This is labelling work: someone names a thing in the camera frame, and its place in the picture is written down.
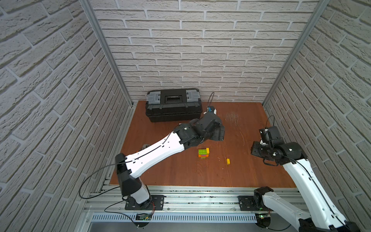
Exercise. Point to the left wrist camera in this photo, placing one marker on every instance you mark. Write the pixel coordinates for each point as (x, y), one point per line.
(211, 109)

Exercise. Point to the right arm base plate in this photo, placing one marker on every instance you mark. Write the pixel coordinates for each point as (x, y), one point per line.
(249, 203)

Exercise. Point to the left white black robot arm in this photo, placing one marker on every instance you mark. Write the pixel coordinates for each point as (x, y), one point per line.
(185, 135)

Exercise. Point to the green long lego brick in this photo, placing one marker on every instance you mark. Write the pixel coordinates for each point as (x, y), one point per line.
(202, 152)

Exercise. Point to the black plastic toolbox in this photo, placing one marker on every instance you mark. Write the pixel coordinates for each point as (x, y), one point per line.
(173, 105)

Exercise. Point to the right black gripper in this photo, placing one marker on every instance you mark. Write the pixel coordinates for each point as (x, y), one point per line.
(254, 149)

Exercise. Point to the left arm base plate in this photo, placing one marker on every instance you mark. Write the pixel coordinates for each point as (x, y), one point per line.
(155, 202)

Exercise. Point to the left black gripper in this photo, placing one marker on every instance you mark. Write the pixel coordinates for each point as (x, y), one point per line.
(218, 133)

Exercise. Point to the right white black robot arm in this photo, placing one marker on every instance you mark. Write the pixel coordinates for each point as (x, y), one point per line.
(323, 215)

